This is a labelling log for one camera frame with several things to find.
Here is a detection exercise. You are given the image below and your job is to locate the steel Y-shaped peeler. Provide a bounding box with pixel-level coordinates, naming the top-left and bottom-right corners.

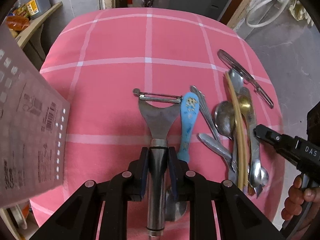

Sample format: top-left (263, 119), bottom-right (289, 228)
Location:
top-left (133, 88), bottom-right (182, 239)

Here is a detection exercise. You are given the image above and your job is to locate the steel fork scalloped handle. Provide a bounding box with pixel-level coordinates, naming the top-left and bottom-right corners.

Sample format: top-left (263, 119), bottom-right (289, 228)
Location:
top-left (190, 85), bottom-right (220, 142)

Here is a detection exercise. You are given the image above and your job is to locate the white perforated utensil holder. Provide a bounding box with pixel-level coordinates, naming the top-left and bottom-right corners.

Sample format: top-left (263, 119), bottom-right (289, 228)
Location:
top-left (0, 24), bottom-right (70, 208)

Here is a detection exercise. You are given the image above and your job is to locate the large steel spoon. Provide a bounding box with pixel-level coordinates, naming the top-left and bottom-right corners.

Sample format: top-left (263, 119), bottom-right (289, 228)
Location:
top-left (214, 101), bottom-right (235, 140)

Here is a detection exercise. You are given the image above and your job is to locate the small steel spoon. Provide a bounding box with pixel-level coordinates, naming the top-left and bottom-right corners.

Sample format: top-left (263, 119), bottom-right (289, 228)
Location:
top-left (228, 69), bottom-right (244, 94)

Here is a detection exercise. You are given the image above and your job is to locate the person's right hand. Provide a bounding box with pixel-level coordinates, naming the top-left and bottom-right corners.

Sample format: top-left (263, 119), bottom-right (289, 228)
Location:
top-left (281, 176), bottom-right (319, 227)

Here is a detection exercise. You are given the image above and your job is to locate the steel butter knife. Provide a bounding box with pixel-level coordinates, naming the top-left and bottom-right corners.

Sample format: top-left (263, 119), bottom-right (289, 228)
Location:
top-left (197, 133), bottom-right (238, 184)

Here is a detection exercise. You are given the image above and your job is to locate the wooden chopstick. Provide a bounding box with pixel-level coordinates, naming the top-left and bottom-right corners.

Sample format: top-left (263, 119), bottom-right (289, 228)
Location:
top-left (225, 70), bottom-right (244, 191)
top-left (226, 73), bottom-right (249, 188)

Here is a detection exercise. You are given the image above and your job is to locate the blue ceramic spoon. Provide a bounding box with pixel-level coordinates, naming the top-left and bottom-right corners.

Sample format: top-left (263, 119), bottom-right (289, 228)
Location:
top-left (177, 92), bottom-right (200, 163)

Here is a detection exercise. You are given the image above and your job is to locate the gold coloured spoon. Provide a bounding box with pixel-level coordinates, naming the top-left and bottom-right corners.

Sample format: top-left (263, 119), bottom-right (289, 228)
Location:
top-left (238, 95), bottom-right (251, 118)

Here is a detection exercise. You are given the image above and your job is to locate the pink checked tablecloth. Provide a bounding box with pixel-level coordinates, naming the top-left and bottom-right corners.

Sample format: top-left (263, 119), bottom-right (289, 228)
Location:
top-left (31, 8), bottom-right (284, 239)

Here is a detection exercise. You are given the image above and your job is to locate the orange snack packet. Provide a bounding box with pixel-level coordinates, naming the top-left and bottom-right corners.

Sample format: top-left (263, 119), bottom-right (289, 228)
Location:
top-left (5, 16), bottom-right (30, 31)

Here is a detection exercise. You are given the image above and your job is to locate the dark vinegar jug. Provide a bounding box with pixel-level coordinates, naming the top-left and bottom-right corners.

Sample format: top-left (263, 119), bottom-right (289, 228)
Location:
top-left (23, 0), bottom-right (52, 20)

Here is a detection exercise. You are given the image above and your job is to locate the white hose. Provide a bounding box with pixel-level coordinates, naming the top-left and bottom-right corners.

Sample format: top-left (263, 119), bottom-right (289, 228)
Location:
top-left (245, 0), bottom-right (295, 29)

